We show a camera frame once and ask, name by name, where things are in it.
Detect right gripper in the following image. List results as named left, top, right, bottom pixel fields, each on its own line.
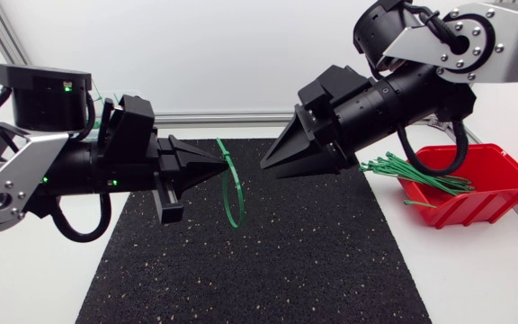
left=259, top=83, right=393, bottom=180

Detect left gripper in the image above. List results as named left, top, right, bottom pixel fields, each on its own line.
left=90, top=133, right=231, bottom=225

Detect looped green cable tie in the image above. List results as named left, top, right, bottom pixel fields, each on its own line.
left=215, top=137, right=246, bottom=230

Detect red plastic box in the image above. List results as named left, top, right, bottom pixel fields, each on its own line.
left=395, top=143, right=518, bottom=230

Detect black speckled mat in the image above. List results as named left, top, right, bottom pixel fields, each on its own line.
left=75, top=138, right=433, bottom=324

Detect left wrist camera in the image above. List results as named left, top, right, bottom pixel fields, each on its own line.
left=98, top=94, right=156, bottom=158

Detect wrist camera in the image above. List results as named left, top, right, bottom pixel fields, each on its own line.
left=98, top=94, right=156, bottom=158
left=297, top=64, right=376, bottom=113

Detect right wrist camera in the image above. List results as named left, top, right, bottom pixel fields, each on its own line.
left=297, top=64, right=376, bottom=113

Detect bundle of green cable ties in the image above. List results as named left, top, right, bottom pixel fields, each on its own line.
left=359, top=150, right=477, bottom=197

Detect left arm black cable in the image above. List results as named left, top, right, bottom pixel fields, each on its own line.
left=49, top=192, right=112, bottom=244

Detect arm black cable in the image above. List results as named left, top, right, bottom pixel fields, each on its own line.
left=49, top=192, right=112, bottom=244
left=395, top=117, right=470, bottom=177

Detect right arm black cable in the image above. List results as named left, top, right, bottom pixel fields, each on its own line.
left=395, top=117, right=470, bottom=177

